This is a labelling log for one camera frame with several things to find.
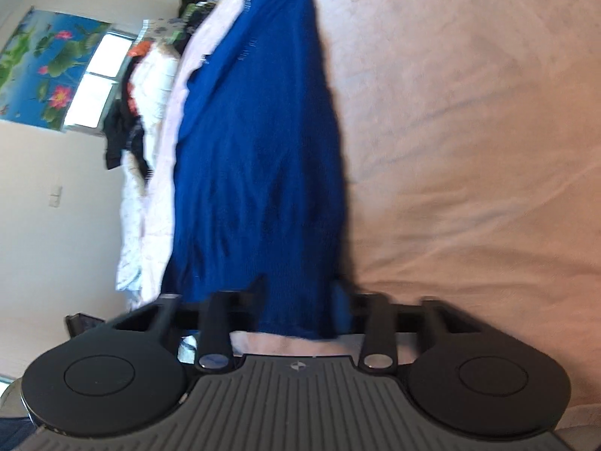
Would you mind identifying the floral white cushion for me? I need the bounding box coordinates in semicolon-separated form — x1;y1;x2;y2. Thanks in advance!
137;17;184;42

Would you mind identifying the pink floral bed sheet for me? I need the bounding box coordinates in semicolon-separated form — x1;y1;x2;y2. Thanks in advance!
140;0;601;415

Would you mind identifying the white quilted pillow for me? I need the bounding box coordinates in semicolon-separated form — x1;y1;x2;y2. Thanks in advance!
129;45;179;157

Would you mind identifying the black clothes heap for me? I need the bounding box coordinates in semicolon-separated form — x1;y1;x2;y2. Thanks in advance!
103;56;152;182

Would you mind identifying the window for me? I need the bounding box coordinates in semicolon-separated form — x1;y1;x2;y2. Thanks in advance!
63;32;136;135

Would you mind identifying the white wall switch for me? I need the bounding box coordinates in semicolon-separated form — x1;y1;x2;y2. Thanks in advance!
49;185;62;208

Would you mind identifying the blue knit sweater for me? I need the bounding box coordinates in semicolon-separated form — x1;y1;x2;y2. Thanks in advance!
162;0;346;339

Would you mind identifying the lotus flower window blind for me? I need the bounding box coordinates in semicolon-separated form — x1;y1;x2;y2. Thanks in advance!
0;8;110;132

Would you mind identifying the orange garment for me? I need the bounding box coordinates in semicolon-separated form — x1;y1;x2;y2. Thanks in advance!
127;41;153;57

